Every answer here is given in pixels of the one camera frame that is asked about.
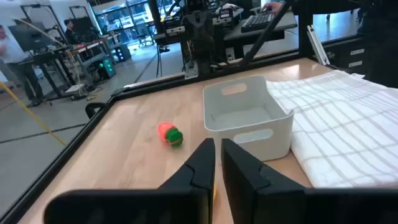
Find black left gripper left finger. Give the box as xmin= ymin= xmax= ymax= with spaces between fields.
xmin=43 ymin=138 xmax=216 ymax=224

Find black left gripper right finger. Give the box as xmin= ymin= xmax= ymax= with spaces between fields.
xmin=221 ymin=138 xmax=398 ymax=224

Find white plastic handled bin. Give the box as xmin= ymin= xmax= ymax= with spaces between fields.
xmin=202 ymin=75 xmax=295 ymax=162

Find orange toy carrot green top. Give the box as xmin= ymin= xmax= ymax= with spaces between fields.
xmin=157 ymin=122 xmax=184 ymax=148

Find dark office desk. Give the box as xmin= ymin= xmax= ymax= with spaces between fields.
xmin=223 ymin=11 xmax=299 ymax=52

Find black computer keyboard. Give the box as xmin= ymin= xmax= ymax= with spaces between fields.
xmin=241 ymin=11 xmax=276 ymax=34

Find person's hand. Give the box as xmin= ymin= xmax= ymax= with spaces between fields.
xmin=260 ymin=1 xmax=282 ymax=14

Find computer tower green lights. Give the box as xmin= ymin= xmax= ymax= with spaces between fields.
xmin=95 ymin=57 xmax=118 ymax=80

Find white checked cloth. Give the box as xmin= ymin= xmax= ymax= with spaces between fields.
xmin=266 ymin=70 xmax=398 ymax=189

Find silver aluminium extrusion bar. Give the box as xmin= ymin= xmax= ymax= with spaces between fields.
xmin=307 ymin=24 xmax=331 ymax=66

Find workbench with black legs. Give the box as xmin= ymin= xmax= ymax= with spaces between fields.
xmin=30 ymin=33 xmax=126 ymax=103

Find person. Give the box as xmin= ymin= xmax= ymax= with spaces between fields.
xmin=0 ymin=24 xmax=45 ymax=105
xmin=63 ymin=19 xmax=79 ymax=45

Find black drawer cabinet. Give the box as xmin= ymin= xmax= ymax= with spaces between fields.
xmin=323 ymin=36 xmax=368 ymax=75

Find black monitor screen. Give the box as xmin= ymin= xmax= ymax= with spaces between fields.
xmin=7 ymin=21 xmax=56 ymax=52

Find black diagonal frame strut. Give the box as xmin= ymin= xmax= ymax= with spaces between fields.
xmin=242 ymin=0 xmax=293 ymax=66

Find black upright frame post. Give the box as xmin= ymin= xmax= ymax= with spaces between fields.
xmin=298 ymin=0 xmax=313 ymax=58

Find black table edge frame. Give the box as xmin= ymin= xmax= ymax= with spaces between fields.
xmin=0 ymin=52 xmax=312 ymax=224

